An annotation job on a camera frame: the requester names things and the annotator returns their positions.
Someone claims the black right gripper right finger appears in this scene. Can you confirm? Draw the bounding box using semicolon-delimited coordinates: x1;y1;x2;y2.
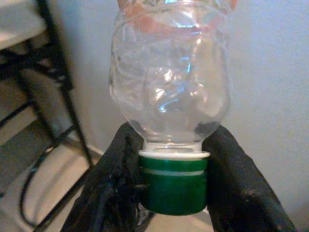
200;123;297;232

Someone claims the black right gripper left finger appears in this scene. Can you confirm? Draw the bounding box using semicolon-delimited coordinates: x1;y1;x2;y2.
61;122;155;232

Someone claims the clear bottle green cap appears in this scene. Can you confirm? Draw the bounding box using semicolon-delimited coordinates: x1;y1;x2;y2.
108;0;239;216

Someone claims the black loose cable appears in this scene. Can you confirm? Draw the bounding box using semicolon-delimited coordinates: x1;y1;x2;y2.
19;125;85;230

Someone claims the white table black frame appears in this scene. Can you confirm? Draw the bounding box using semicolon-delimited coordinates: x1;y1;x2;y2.
0;0;94;170

